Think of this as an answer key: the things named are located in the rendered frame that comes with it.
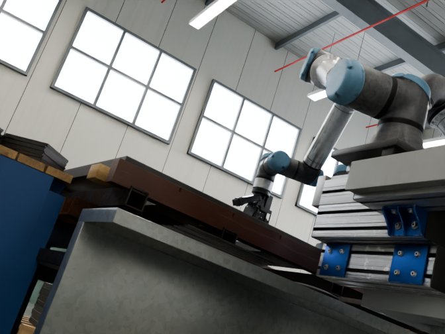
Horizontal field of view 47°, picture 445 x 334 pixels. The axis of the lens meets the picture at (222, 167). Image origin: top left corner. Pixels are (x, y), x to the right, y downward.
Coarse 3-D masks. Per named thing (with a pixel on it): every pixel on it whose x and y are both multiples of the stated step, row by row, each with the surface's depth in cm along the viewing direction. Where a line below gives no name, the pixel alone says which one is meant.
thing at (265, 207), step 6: (252, 192) 201; (258, 192) 198; (264, 192) 197; (264, 198) 200; (270, 198) 201; (252, 204) 196; (258, 204) 198; (264, 204) 200; (270, 204) 201; (246, 210) 198; (252, 210) 195; (258, 210) 195; (264, 210) 196; (258, 216) 196; (264, 216) 198; (270, 216) 198
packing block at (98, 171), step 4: (96, 164) 131; (100, 164) 130; (92, 168) 133; (96, 168) 130; (100, 168) 130; (104, 168) 130; (108, 168) 131; (92, 172) 131; (96, 172) 129; (100, 172) 130; (104, 172) 130; (108, 172) 131; (88, 176) 132; (92, 176) 130; (96, 176) 129; (100, 176) 130; (104, 176) 130; (92, 180) 133; (96, 180) 132; (100, 180) 130; (104, 180) 130; (100, 184) 135; (104, 184) 133; (108, 184) 132
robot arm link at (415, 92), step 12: (396, 84) 131; (408, 84) 132; (420, 84) 132; (396, 96) 130; (408, 96) 130; (420, 96) 131; (384, 108) 131; (396, 108) 131; (408, 108) 130; (420, 108) 131; (420, 120) 130
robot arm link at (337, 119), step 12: (336, 108) 179; (348, 108) 176; (336, 120) 180; (348, 120) 181; (324, 132) 184; (336, 132) 182; (312, 144) 189; (324, 144) 185; (312, 156) 189; (324, 156) 188; (300, 168) 192; (312, 168) 190; (300, 180) 194; (312, 180) 193
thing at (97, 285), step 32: (64, 256) 114; (96, 256) 115; (128, 256) 119; (160, 256) 124; (64, 288) 110; (96, 288) 114; (128, 288) 118; (160, 288) 123; (192, 288) 128; (224, 288) 133; (64, 320) 110; (96, 320) 113; (128, 320) 118; (160, 320) 122; (192, 320) 127; (224, 320) 132; (256, 320) 138; (288, 320) 144; (320, 320) 151
